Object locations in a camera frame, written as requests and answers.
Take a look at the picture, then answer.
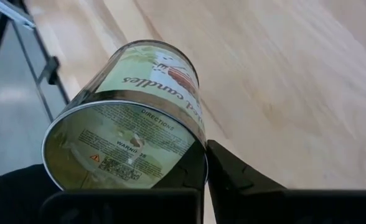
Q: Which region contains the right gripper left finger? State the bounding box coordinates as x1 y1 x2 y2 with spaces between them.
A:
152 142 208 224

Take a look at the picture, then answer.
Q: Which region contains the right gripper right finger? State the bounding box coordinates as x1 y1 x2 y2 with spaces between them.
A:
207 139 291 224

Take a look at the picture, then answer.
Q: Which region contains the glass candle jar with label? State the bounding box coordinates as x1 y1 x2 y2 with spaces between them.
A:
41 39 209 191

